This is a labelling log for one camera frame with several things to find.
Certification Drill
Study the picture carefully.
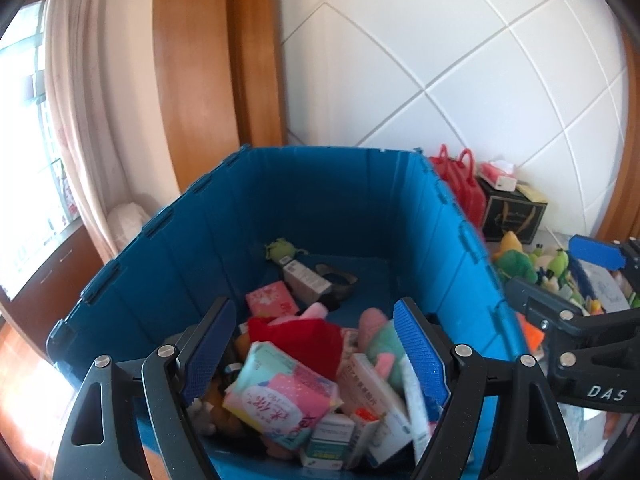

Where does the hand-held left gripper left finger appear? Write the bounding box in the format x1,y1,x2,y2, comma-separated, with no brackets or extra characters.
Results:
52,297,237,480

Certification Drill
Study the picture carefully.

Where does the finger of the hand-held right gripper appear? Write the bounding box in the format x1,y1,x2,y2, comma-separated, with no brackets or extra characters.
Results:
569,234,640,275
505,277,640,376

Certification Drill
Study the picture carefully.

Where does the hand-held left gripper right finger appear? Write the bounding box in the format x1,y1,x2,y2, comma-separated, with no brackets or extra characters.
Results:
392,297,581,480

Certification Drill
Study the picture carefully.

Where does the teal pink pad packet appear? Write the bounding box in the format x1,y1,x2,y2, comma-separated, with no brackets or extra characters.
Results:
222,342,344,453

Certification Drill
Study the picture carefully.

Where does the blue plastic crate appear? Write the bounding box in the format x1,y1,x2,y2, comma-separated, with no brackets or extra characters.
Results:
46,145,531,480

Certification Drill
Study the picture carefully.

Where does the teal pink plush toy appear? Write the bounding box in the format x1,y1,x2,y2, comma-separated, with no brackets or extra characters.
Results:
360,307,409,391

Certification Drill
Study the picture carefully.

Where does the pink pig plush orange dress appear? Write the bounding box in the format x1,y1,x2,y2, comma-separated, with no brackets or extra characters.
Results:
522,317,547,357

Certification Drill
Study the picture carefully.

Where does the green dinosaur plush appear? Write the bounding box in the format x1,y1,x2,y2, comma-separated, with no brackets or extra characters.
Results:
495,231,538,281

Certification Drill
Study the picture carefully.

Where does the striped light blue tablecloth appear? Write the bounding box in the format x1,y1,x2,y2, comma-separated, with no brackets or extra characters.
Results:
490,230,640,472

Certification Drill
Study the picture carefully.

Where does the brown plush toy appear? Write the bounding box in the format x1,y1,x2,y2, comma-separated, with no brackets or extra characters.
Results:
190,380,242,436

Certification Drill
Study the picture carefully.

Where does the pink tissue packet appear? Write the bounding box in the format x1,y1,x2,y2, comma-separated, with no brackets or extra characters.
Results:
246,281,300,318

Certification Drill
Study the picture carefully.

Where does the black gift box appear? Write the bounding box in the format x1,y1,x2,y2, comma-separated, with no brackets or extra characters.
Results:
480,191,548,241

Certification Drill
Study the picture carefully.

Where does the yellow notepad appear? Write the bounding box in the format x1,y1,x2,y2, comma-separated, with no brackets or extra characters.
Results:
515,183,547,204

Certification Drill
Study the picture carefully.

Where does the red plush toy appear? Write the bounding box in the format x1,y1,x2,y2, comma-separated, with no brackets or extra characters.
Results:
248,316,346,381

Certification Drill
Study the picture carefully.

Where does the white grey carton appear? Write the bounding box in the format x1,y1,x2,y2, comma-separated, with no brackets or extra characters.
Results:
282,259,332,301

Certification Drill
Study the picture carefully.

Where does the small green frog plush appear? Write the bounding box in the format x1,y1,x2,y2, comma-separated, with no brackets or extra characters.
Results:
265,239,297,264

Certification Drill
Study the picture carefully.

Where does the pink tissue box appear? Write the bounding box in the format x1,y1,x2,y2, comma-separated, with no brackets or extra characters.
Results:
477,159,518,192

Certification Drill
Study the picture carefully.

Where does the teal white small carton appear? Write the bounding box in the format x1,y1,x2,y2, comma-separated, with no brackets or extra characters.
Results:
300,412,356,470

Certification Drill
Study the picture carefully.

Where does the red toy suitcase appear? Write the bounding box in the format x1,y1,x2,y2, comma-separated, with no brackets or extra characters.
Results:
430,144,486,233

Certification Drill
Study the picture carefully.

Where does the window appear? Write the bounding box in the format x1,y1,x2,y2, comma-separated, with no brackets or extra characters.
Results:
0,0,81,301

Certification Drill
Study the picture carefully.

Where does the white curtain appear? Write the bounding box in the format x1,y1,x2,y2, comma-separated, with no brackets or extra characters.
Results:
42,0,171,266

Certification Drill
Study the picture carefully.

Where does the wooden wall panel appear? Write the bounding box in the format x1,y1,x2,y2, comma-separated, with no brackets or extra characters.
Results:
152,0,287,196

